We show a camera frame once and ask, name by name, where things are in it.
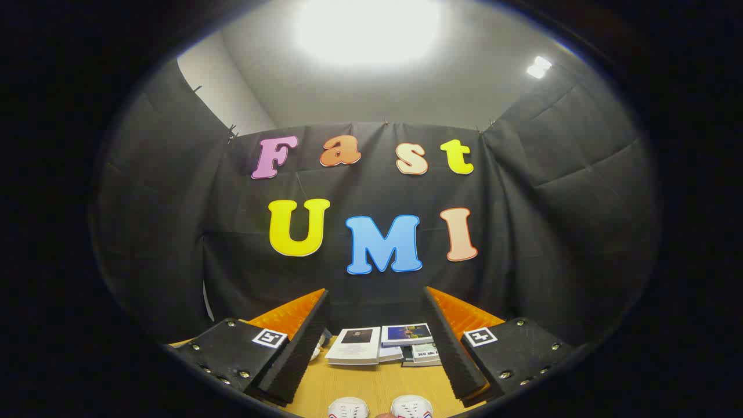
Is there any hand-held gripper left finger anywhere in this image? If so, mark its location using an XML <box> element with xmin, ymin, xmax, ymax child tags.
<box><xmin>167</xmin><ymin>289</ymin><xmax>330</xmax><ymax>406</ymax></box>

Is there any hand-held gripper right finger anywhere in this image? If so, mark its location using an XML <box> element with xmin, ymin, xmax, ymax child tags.
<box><xmin>422</xmin><ymin>286</ymin><xmax>576</xmax><ymax>407</ymax></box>

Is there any white canvas shoe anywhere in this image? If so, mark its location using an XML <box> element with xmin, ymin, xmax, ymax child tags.
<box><xmin>390</xmin><ymin>395</ymin><xmax>434</xmax><ymax>418</ymax></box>
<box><xmin>327</xmin><ymin>397</ymin><xmax>370</xmax><ymax>418</ymax></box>

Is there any book with pale teal cover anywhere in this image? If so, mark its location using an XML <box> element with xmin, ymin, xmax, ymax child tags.
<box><xmin>411</xmin><ymin>343</ymin><xmax>442</xmax><ymax>365</ymax></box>

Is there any book with blue cover picture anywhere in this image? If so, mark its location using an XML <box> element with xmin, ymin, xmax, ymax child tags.
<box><xmin>381</xmin><ymin>323</ymin><xmax>434</xmax><ymax>348</ymax></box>

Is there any black backdrop cloth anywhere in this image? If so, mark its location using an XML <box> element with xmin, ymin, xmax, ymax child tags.
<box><xmin>93</xmin><ymin>58</ymin><xmax>659</xmax><ymax>349</ymax></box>

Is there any small ceiling light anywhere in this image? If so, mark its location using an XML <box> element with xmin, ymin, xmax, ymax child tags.
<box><xmin>525</xmin><ymin>55</ymin><xmax>553</xmax><ymax>80</ymax></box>

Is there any large ceiling light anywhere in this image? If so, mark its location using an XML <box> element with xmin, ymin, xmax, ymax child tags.
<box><xmin>293</xmin><ymin>0</ymin><xmax>445</xmax><ymax>67</ymax></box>

